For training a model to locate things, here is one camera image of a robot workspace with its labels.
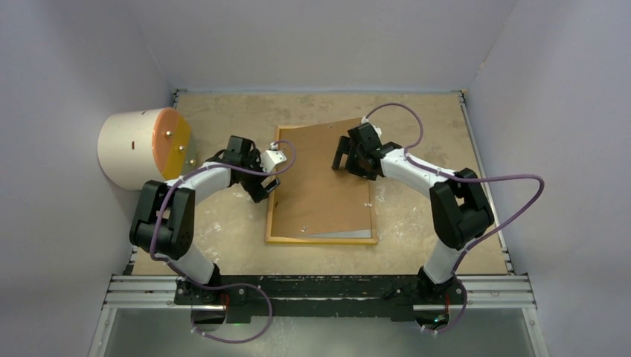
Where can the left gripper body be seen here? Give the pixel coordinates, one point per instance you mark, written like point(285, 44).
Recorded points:
point(251, 183)

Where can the building photo print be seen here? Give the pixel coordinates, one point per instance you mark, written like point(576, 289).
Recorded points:
point(357, 234)

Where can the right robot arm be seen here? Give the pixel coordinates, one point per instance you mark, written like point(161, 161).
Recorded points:
point(460, 208)

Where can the brown cardboard backing board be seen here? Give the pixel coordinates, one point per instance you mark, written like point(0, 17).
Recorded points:
point(320, 182)

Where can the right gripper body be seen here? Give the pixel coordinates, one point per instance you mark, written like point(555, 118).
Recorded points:
point(355, 164)

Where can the aluminium rail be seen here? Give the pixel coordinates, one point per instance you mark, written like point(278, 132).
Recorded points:
point(472, 291)

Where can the white cylinder with coloured face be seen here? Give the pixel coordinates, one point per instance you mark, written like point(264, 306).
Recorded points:
point(136, 147)

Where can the yellow picture frame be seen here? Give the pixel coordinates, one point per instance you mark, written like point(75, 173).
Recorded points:
point(320, 240)

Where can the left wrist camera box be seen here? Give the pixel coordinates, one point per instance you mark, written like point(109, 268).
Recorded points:
point(271, 158)

